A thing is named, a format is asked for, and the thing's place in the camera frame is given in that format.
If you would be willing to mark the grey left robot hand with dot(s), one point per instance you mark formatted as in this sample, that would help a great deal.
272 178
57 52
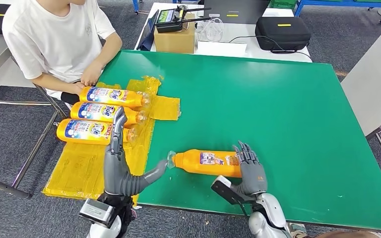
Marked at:
118 177

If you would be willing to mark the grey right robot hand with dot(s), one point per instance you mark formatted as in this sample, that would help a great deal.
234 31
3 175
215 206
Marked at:
253 177

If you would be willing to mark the orange detergent bottle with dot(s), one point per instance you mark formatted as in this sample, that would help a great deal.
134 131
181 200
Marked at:
111 97
92 113
190 162
82 131

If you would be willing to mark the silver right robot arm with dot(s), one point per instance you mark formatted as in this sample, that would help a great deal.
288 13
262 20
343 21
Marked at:
269 216

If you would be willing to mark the yellow taped sheet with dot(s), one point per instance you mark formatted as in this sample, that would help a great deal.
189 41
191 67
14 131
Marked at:
78 170

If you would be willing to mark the grey metal floor bar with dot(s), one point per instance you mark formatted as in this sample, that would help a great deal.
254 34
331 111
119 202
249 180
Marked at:
3 189

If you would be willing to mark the white table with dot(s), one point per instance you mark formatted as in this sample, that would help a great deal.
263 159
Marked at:
259 56

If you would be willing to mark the white flat box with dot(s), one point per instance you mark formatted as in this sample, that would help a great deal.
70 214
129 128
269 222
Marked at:
221 48

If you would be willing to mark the dark blue tablet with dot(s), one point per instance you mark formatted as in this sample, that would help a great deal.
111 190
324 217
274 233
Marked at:
147 36

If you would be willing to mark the black carrying case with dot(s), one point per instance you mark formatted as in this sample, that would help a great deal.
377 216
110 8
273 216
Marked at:
282 35

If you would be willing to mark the brown cardboard box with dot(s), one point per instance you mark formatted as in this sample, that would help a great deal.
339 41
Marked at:
174 42

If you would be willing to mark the grey table with metal legs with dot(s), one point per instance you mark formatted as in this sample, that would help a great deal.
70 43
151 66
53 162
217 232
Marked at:
368 82

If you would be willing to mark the seated person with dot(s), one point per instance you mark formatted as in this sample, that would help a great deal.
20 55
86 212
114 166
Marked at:
52 36

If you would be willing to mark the black remote controller with antennas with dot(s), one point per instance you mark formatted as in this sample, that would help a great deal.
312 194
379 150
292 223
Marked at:
169 24

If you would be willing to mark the dark grey flat case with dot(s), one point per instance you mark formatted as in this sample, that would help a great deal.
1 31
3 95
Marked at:
243 10

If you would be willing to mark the green plastic crate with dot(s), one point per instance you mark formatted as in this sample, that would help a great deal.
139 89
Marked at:
282 4

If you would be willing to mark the blue steel rack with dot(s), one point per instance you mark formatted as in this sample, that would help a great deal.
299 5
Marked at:
341 4

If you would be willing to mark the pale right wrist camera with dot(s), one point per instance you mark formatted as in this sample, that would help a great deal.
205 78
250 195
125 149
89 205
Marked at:
228 190

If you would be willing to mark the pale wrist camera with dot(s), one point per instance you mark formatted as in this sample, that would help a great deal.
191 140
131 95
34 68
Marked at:
95 212
228 190

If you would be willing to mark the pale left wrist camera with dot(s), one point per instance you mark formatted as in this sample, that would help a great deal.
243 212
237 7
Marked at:
95 212

